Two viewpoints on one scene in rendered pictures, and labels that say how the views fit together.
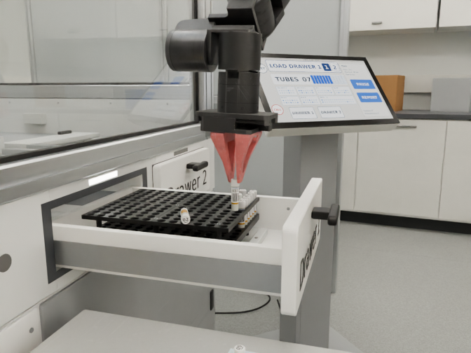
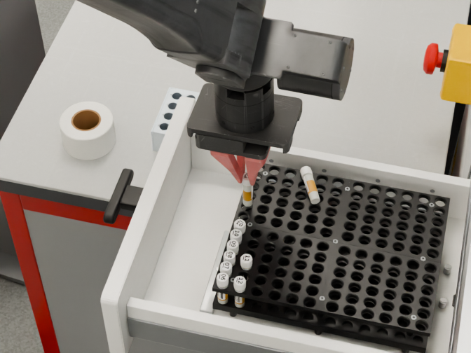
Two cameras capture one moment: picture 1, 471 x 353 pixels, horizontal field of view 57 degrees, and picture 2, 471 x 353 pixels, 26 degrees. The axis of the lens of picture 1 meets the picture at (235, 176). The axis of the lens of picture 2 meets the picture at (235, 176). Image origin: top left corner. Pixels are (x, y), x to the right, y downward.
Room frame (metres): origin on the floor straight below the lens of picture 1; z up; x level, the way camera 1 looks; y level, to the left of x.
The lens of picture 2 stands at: (1.29, -0.04, 1.77)
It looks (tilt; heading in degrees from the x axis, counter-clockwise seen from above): 50 degrees down; 178
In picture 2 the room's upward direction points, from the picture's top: straight up
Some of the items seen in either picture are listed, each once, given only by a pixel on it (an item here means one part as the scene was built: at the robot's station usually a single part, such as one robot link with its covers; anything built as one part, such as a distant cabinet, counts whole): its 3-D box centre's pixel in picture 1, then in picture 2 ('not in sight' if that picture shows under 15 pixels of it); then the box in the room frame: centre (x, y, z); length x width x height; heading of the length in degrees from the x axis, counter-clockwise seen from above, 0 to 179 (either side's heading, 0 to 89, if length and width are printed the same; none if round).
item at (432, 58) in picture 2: not in sight; (435, 59); (0.36, 0.25, 0.88); 0.04 x 0.03 x 0.04; 164
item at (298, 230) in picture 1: (305, 233); (154, 220); (0.60, -0.10, 0.87); 0.29 x 0.02 x 0.11; 164
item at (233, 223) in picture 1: (240, 211); (241, 224); (0.63, -0.01, 0.90); 0.18 x 0.02 x 0.01; 164
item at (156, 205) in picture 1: (177, 224); (333, 258); (0.66, 0.09, 0.87); 0.22 x 0.18 x 0.06; 74
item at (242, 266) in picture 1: (172, 227); (340, 262); (0.66, 0.10, 0.86); 0.40 x 0.26 x 0.06; 74
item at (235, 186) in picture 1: (235, 194); (247, 190); (0.61, 0.00, 0.93); 0.01 x 0.01 x 0.05
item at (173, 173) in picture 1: (185, 178); not in sight; (0.99, 0.12, 0.87); 0.29 x 0.02 x 0.11; 164
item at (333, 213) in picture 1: (325, 213); (129, 197); (0.59, -0.13, 0.91); 0.07 x 0.04 x 0.01; 164
